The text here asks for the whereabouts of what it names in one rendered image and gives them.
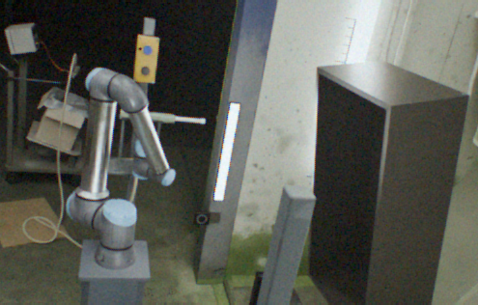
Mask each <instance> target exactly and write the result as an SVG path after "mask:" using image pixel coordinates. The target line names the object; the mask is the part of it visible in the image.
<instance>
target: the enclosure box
mask: <svg viewBox="0 0 478 305"><path fill-rule="evenodd" d="M468 99H469V95H468V94H466V93H464V95H463V94H462V93H461V92H460V91H457V90H455V89H453V88H451V87H448V86H444V85H442V84H440V83H438V82H435V81H434V80H432V79H428V78H425V77H423V76H421V75H419V74H417V73H415V72H410V71H408V70H406V69H403V68H400V67H398V66H394V65H392V64H390V63H387V62H385V61H383V60H374V61H367V62H358V63H350V64H343V65H335V66H318V67H316V103H315V121H314V140H313V157H312V176H311V192H312V194H314V195H315V196H316V204H315V206H314V210H313V213H312V216H311V220H310V223H309V249H308V267H307V274H308V276H309V278H310V279H311V280H312V282H313V283H314V284H315V285H316V288H317V289H318V291H320V292H321V294H322V296H323V297H324V299H325V300H326V302H327V303H328V305H432V301H433V296H434V291H435V287H436V274H437V270H438V264H439V260H440V255H441V251H442V241H443V237H444V232H445V227H446V223H447V218H448V213H449V205H450V200H451V195H452V191H453V186H454V181H455V173H456V168H457V163H458V158H459V154H460V149H461V140H462V136H463V130H464V122H465V118H466V108H467V104H468Z"/></svg>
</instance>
